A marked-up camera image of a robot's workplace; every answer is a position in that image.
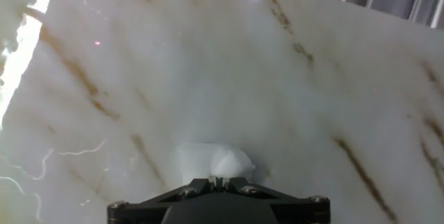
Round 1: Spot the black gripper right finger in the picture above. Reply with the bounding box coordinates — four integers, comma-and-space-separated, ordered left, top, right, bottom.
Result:
223, 177, 331, 224

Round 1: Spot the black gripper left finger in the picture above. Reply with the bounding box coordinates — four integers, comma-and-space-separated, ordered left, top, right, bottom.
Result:
106, 177, 218, 224

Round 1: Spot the white marble pattern board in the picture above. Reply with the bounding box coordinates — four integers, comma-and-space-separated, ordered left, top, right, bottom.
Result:
0, 0, 444, 224

